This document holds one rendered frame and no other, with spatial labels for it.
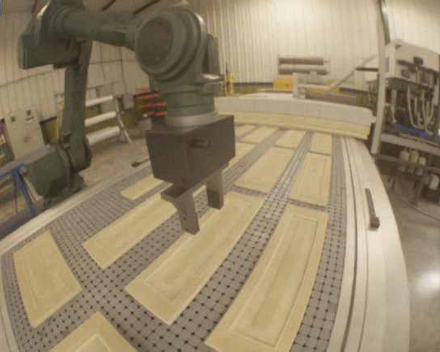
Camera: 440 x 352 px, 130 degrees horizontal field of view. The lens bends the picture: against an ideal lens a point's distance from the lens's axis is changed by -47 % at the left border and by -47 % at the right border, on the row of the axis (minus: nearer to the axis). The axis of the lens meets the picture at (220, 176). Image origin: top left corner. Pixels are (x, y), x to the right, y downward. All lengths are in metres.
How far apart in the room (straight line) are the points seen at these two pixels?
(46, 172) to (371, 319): 1.90
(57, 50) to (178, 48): 0.96
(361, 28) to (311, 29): 1.67
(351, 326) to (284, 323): 0.20
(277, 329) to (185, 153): 0.48
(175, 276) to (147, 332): 0.20
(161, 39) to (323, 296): 0.75
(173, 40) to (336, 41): 6.58
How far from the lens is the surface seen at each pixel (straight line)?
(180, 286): 0.61
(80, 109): 1.54
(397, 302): 0.77
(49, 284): 0.85
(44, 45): 1.24
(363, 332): 0.63
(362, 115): 2.45
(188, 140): 0.40
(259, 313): 0.55
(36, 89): 8.24
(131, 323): 0.61
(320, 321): 0.59
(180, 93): 0.45
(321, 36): 6.90
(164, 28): 0.42
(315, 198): 0.96
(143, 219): 0.88
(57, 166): 1.64
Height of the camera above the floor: 1.40
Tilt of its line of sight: 27 degrees down
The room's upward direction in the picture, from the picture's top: 4 degrees counter-clockwise
